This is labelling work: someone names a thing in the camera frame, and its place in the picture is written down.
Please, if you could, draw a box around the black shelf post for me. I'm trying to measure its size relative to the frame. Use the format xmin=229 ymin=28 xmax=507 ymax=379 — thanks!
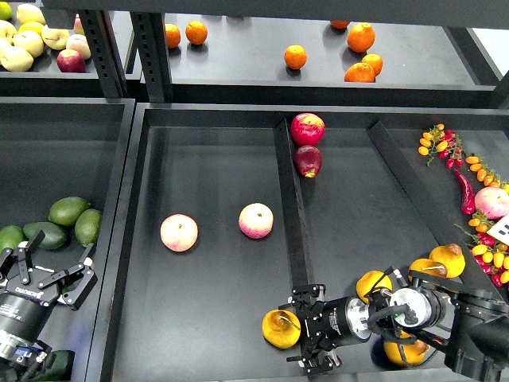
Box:
xmin=130 ymin=11 xmax=173 ymax=103
xmin=78 ymin=10 xmax=128 ymax=99

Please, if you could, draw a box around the pink apple centre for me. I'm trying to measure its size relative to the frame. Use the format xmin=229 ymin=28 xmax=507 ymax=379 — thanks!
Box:
xmin=238 ymin=203 xmax=274 ymax=240

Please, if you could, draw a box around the pink apple left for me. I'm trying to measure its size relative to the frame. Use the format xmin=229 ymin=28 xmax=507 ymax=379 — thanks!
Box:
xmin=160 ymin=214 xmax=198 ymax=252

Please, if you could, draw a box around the pale yellow apple middle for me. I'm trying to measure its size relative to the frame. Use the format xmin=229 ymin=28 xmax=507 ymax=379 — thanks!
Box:
xmin=13 ymin=30 xmax=45 ymax=58

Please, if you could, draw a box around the yellow pear left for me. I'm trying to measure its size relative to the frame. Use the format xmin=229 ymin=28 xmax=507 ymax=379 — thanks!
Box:
xmin=356 ymin=270 xmax=393 ymax=304

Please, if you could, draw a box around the cherry tomato bunch bottom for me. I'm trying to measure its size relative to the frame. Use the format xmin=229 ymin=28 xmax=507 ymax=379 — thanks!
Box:
xmin=454 ymin=211 xmax=508 ymax=287

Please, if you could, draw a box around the orange front right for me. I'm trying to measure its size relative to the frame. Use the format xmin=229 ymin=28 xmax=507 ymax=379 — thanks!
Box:
xmin=344 ymin=62 xmax=375 ymax=83

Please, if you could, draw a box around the pink apple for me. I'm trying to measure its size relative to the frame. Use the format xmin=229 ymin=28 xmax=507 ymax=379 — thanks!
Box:
xmin=160 ymin=214 xmax=198 ymax=252
xmin=238 ymin=203 xmax=274 ymax=240

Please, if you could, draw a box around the green avocado middle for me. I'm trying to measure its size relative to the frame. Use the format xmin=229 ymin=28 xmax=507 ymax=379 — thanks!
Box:
xmin=22 ymin=221 xmax=68 ymax=250

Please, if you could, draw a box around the black shelf post left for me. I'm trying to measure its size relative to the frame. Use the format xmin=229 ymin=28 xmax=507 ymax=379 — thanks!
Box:
xmin=78 ymin=10 xmax=128 ymax=99

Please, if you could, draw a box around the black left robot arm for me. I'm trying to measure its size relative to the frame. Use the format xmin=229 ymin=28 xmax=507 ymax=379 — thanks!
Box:
xmin=1 ymin=230 xmax=98 ymax=381

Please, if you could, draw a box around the white label card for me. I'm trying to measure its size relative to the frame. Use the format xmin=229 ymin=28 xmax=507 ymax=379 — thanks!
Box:
xmin=488 ymin=215 xmax=509 ymax=245

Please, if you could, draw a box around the red chili pepper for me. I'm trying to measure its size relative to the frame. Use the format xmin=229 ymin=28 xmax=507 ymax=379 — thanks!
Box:
xmin=453 ymin=169 xmax=476 ymax=215

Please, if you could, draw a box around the bright red apple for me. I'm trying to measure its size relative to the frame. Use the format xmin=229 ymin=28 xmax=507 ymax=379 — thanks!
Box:
xmin=290 ymin=113 xmax=325 ymax=146

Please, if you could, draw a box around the pale peach upper shelf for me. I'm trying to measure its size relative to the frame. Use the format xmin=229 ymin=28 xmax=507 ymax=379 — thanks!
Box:
xmin=66 ymin=34 xmax=91 ymax=60

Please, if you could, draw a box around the yellow pear middle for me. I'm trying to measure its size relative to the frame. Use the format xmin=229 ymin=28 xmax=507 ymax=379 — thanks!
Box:
xmin=409 ymin=258 xmax=448 ymax=279

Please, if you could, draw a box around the dark red apple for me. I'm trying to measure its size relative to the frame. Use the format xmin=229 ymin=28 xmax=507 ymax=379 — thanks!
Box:
xmin=293 ymin=145 xmax=323 ymax=178

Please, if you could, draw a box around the yellow pear brown tip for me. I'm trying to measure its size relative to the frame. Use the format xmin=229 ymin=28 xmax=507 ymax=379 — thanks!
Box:
xmin=429 ymin=244 xmax=466 ymax=279

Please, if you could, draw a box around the yellow apple with stem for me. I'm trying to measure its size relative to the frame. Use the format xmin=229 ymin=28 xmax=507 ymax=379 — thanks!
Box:
xmin=41 ymin=25 xmax=70 ymax=50

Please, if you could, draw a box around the black centre tray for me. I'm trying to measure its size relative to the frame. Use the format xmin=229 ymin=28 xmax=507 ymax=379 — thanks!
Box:
xmin=87 ymin=103 xmax=508 ymax=381

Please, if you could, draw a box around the yellow pear bottom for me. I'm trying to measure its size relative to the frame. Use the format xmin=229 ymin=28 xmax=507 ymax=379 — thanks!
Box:
xmin=383 ymin=340 xmax=429 ymax=368

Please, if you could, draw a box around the green avocado far left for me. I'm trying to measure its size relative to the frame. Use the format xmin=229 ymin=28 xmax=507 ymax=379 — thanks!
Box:
xmin=0 ymin=225 xmax=26 ymax=251

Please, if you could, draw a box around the pale apple left edge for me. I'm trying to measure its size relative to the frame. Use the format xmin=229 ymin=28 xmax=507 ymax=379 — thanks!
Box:
xmin=0 ymin=20 xmax=17 ymax=44

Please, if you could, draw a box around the black left tray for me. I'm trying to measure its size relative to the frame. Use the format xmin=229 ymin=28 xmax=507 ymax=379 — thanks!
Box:
xmin=1 ymin=97 xmax=134 ymax=381

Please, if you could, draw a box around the cherry tomato bunch top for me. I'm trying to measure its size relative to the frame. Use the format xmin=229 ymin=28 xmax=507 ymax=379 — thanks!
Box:
xmin=418 ymin=123 xmax=464 ymax=169

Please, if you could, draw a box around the orange cherry tomato vine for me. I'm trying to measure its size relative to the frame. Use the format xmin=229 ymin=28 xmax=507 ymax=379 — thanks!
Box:
xmin=465 ymin=154 xmax=508 ymax=193

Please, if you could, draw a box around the black shelf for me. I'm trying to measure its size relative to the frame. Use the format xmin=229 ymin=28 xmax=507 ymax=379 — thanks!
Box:
xmin=164 ymin=14 xmax=508 ymax=109
xmin=0 ymin=0 xmax=136 ymax=99

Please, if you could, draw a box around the black tray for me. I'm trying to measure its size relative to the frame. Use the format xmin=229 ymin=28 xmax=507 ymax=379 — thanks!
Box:
xmin=87 ymin=103 xmax=508 ymax=381
xmin=1 ymin=97 xmax=134 ymax=381

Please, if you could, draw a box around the black shelf post right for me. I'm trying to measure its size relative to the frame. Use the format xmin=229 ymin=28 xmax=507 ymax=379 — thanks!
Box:
xmin=130 ymin=11 xmax=173 ymax=103

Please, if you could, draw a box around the pink apple right bin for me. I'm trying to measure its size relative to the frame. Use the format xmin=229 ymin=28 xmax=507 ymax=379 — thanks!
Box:
xmin=474 ymin=186 xmax=508 ymax=220

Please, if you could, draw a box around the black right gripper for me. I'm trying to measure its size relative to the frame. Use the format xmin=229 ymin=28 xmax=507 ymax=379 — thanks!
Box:
xmin=278 ymin=284 xmax=344 ymax=375

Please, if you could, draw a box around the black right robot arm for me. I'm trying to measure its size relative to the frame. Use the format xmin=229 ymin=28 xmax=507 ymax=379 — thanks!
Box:
xmin=286 ymin=267 xmax=508 ymax=381

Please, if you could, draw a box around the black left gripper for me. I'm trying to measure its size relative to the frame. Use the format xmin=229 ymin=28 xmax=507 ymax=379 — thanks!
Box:
xmin=1 ymin=230 xmax=98 ymax=311

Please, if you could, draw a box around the yellow pear with stem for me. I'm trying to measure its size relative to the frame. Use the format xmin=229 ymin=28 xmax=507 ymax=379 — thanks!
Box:
xmin=262 ymin=310 xmax=301 ymax=349

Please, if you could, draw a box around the pale yellow apple front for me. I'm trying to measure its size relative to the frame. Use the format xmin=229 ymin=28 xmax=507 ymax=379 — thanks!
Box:
xmin=1 ymin=46 xmax=33 ymax=72

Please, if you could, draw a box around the red apple upper shelf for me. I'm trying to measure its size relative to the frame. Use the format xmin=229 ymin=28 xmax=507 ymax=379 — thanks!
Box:
xmin=56 ymin=49 xmax=86 ymax=73

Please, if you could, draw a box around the cherry tomato bunch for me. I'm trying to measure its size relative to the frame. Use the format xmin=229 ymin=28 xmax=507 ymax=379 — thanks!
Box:
xmin=418 ymin=123 xmax=464 ymax=169
xmin=454 ymin=211 xmax=508 ymax=287

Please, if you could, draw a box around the black upper left shelf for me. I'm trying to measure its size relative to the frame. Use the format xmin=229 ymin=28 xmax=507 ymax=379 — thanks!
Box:
xmin=0 ymin=0 xmax=136 ymax=99

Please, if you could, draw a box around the pale yellow apple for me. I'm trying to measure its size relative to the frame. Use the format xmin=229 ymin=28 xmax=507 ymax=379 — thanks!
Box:
xmin=13 ymin=30 xmax=45 ymax=58
xmin=1 ymin=46 xmax=33 ymax=72

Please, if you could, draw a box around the green avocado top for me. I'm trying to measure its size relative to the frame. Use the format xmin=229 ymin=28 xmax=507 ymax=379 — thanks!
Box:
xmin=48 ymin=196 xmax=91 ymax=227

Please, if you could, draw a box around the yellow lemon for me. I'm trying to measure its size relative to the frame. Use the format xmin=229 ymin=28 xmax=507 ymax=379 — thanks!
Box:
xmin=18 ymin=21 xmax=44 ymax=36

